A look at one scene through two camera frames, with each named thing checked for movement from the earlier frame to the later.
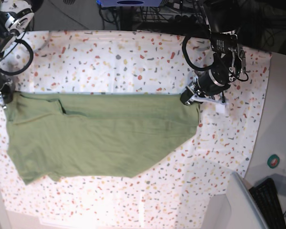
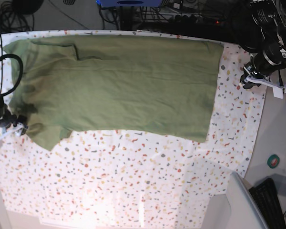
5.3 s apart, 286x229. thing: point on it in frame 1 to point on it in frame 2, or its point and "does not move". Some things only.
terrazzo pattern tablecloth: [184, 185] does not move
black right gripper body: [212, 81] to [262, 65]
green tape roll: [273, 161] does not move
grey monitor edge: [245, 213] does not move
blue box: [129, 3] does not move
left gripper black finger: [7, 96] to [24, 120]
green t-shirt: [99, 135] to [163, 86]
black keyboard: [266, 197] does not move
